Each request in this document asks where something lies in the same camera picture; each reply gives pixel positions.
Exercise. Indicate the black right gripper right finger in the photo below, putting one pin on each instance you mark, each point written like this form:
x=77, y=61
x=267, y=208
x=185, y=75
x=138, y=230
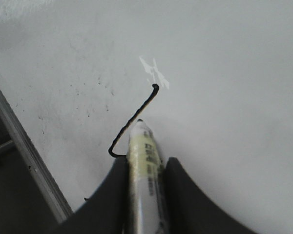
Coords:
x=190, y=211

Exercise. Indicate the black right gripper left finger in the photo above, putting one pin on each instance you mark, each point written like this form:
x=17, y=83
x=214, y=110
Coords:
x=105, y=211

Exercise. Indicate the white taped whiteboard marker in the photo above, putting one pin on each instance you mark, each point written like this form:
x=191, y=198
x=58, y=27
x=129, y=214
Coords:
x=147, y=203

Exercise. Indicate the white whiteboard with aluminium frame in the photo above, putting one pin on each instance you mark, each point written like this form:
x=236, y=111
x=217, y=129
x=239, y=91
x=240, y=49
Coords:
x=74, y=72

